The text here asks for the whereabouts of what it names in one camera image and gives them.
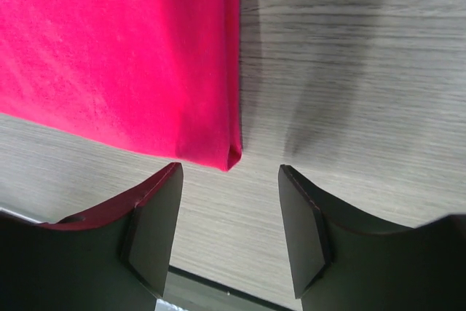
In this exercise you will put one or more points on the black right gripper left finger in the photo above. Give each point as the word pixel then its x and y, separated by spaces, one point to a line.
pixel 112 256

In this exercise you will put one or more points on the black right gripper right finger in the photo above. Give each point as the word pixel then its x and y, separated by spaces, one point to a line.
pixel 343 258

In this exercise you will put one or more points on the red t shirt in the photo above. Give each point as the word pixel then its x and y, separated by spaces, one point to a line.
pixel 156 77

